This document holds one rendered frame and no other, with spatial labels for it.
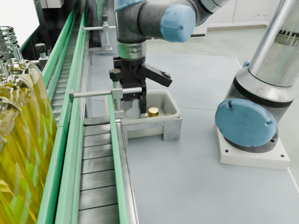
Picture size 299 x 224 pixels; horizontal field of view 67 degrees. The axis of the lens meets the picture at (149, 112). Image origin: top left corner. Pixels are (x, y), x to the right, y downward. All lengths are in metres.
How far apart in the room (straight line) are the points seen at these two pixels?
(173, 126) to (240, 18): 4.88
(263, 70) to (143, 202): 0.38
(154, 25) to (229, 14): 4.81
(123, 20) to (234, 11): 4.86
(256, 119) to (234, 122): 0.04
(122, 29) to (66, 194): 0.39
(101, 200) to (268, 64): 0.36
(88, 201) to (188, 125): 0.47
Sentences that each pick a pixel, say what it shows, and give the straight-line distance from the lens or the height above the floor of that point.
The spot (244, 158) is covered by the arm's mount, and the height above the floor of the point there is 0.78.
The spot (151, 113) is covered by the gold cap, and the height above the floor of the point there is 0.81.
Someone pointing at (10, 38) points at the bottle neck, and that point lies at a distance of 0.37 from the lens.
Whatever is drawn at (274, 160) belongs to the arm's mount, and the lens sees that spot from 0.69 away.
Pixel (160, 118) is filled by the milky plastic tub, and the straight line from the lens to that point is 0.65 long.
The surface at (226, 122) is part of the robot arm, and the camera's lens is 0.48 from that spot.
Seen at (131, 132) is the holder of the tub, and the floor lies 0.80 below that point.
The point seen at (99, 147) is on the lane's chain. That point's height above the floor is 0.88.
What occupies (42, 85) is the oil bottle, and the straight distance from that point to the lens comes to 0.40.
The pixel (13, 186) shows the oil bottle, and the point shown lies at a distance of 0.28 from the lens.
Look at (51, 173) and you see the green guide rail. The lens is 0.36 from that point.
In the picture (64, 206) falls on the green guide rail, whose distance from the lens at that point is 0.32.
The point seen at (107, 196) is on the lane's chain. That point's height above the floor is 0.88.
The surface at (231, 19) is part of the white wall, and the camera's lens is 5.36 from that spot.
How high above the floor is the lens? 1.22
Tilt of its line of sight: 34 degrees down
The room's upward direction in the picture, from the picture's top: straight up
